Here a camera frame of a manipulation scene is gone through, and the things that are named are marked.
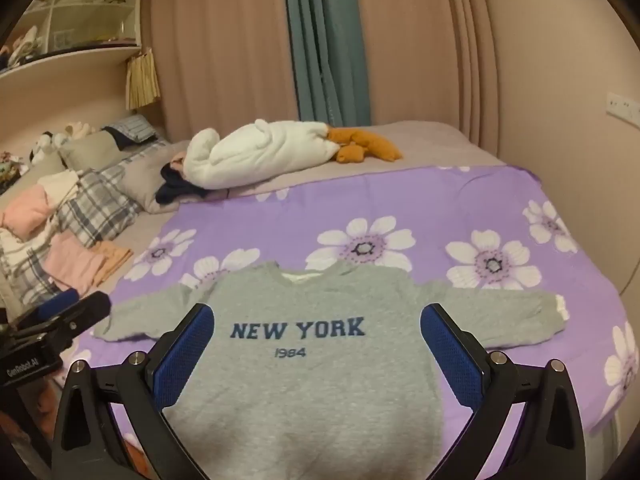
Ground white plush goose toy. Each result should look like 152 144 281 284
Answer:
182 119 403 192

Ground teal curtain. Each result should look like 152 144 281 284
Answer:
282 0 373 128

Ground small plush toys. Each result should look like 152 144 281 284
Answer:
29 120 101 163

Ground pile of folded clothes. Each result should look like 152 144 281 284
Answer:
0 162 144 306

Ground grey pillow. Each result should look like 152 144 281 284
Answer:
60 131 127 172

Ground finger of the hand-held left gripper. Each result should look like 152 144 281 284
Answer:
30 291 112 349
17 288 81 325

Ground pink garment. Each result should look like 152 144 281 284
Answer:
0 184 59 242

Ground white wall shelf cabinet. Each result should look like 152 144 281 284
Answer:
0 0 144 80

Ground dark navy cloth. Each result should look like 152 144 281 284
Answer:
155 166 212 206

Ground folded pink cloth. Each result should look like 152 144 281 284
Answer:
44 232 110 297

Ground folded tan cloth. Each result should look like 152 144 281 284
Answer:
91 240 135 287

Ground grey sweatshirt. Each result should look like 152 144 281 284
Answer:
92 260 570 480

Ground beige pillow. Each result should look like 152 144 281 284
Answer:
119 140 201 214

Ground purple floral blanket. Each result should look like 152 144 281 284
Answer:
60 164 628 461

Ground beige bed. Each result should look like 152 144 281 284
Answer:
0 120 507 311

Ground white wall socket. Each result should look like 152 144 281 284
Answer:
606 91 640 127

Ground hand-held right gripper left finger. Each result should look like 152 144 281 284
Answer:
51 303 216 480

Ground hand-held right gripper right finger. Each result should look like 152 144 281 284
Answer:
420 302 587 480

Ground beige tasselled fringe cloth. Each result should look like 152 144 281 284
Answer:
125 47 162 111

